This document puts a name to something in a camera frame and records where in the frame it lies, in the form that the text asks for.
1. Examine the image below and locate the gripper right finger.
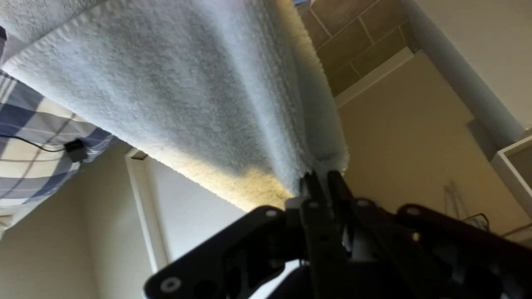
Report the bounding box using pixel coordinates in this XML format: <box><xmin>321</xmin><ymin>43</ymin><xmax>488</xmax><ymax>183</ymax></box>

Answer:
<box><xmin>327</xmin><ymin>170</ymin><xmax>532</xmax><ymax>299</ymax></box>

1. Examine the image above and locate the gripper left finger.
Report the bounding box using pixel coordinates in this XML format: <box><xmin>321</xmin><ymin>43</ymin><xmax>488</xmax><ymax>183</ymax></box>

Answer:
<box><xmin>143</xmin><ymin>171</ymin><xmax>349</xmax><ymax>299</ymax></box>

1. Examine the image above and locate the white terry towel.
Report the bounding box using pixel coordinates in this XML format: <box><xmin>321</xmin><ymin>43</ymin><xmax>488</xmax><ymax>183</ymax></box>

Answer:
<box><xmin>0</xmin><ymin>0</ymin><xmax>350</xmax><ymax>213</ymax></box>

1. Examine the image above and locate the white door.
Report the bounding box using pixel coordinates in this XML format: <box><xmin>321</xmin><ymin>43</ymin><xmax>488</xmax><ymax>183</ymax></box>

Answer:
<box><xmin>125</xmin><ymin>147</ymin><xmax>300</xmax><ymax>299</ymax></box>

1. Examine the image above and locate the white cabinet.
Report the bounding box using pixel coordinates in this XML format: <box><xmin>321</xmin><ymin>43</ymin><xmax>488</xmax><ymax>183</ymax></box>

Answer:
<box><xmin>490</xmin><ymin>134</ymin><xmax>532</xmax><ymax>208</ymax></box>

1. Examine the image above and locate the blue checked cloth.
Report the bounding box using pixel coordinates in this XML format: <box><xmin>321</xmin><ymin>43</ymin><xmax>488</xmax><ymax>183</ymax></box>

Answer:
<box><xmin>0</xmin><ymin>38</ymin><xmax>121</xmax><ymax>235</ymax></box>

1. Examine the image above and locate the grey round post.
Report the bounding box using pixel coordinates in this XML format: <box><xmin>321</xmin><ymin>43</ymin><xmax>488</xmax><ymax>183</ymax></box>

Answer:
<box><xmin>402</xmin><ymin>0</ymin><xmax>525</xmax><ymax>150</ymax></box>

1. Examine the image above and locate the black cable with plug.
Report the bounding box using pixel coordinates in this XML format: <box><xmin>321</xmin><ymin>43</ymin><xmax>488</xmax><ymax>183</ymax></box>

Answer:
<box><xmin>0</xmin><ymin>135</ymin><xmax>90</xmax><ymax>163</ymax></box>

